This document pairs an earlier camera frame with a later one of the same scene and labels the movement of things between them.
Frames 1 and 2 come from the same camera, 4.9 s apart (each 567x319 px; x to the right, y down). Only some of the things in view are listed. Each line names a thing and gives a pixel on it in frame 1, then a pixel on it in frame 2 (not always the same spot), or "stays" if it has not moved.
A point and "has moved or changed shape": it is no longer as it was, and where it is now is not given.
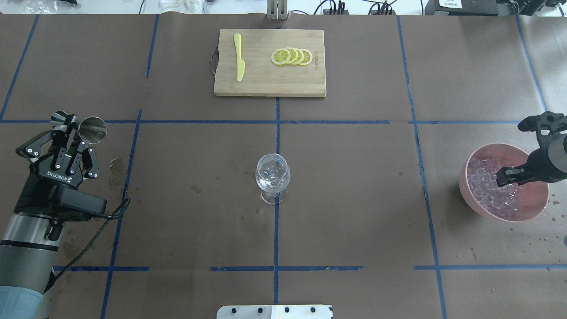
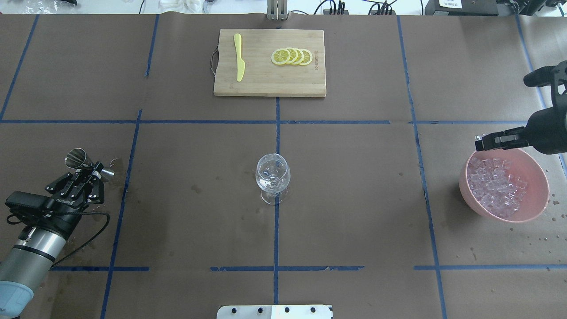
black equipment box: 461,7 stays
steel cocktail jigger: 92,130 has moved or changed shape
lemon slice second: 293,55 stays
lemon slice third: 300,57 stays
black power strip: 327,12 stays
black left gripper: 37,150 -> 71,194
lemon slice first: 280,56 stays
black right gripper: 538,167 -> 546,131
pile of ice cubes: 502,201 stays
